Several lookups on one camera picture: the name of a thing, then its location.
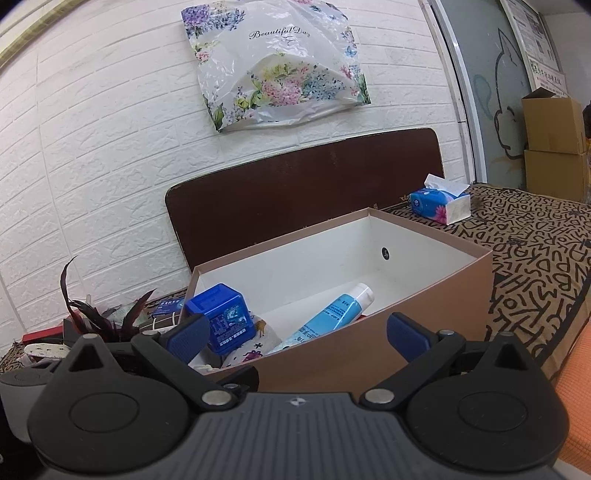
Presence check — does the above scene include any blue tissue pack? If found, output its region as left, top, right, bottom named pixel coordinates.
left=409, top=174, right=472, bottom=226

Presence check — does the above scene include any orange cloth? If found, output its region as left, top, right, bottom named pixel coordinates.
left=553, top=340, right=591, bottom=480

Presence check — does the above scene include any floral plastic bag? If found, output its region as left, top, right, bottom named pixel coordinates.
left=181, top=0, right=373, bottom=134

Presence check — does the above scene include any blue flat medicine box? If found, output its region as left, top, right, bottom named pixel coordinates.
left=151, top=298, right=187, bottom=317

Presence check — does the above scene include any open cardboard box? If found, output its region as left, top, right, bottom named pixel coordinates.
left=522, top=89, right=590, bottom=156

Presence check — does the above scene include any white floral cloth pouch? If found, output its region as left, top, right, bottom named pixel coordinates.
left=189, top=314, right=283, bottom=371

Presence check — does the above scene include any large white door poster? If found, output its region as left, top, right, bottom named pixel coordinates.
left=501, top=0, right=550, bottom=48

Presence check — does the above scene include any letter-print brown tablecloth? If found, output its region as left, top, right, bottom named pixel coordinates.
left=0, top=182, right=591, bottom=385

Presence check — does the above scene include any red box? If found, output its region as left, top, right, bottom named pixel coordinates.
left=21, top=325, right=66, bottom=345

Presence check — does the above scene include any white spotted insole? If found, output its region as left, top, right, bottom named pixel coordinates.
left=23, top=342, right=71, bottom=361

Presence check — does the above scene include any blue cube box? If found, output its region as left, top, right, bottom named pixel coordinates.
left=185, top=283, right=257, bottom=356

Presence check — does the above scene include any dark red leafy plant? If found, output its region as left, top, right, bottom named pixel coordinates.
left=60, top=256, right=158, bottom=345

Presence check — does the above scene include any closed cardboard box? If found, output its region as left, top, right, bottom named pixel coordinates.
left=523, top=148, right=591, bottom=202

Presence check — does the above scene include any frosted glass door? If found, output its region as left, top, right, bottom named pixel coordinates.
left=438, top=0, right=570, bottom=186

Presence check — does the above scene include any dark brown wooden board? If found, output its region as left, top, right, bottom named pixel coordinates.
left=165, top=128, right=445, bottom=276

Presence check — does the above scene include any blue white cream tube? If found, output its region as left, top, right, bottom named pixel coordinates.
left=268, top=282, right=375, bottom=355

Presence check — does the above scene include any small white printed notice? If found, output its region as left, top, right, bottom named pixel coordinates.
left=528, top=58, right=568, bottom=100

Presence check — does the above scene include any gold picture frame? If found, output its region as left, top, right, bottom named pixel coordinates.
left=0, top=0, right=89, bottom=71

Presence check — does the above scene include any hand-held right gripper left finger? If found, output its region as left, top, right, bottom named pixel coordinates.
left=46, top=314, right=262, bottom=414

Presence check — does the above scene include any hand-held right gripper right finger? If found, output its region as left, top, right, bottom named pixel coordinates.
left=360, top=313, right=553, bottom=411

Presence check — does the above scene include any large white cardboard box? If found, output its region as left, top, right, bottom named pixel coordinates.
left=185, top=207, right=494, bottom=394

